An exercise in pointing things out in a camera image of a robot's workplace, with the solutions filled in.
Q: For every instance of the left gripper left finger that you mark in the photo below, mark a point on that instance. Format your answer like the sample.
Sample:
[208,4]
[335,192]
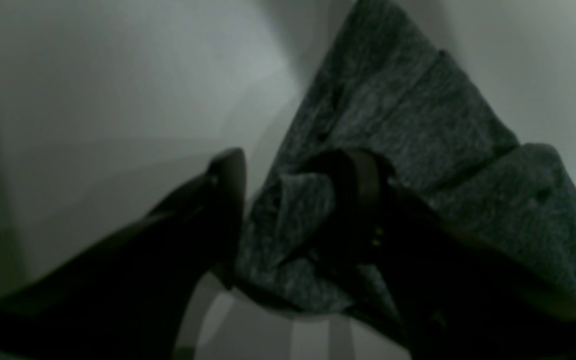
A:
[125,297]

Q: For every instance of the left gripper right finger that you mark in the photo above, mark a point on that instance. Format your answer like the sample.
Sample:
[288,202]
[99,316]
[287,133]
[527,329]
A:
[457,297]

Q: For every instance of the dark grey t-shirt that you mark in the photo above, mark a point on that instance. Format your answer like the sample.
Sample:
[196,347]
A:
[383,87]

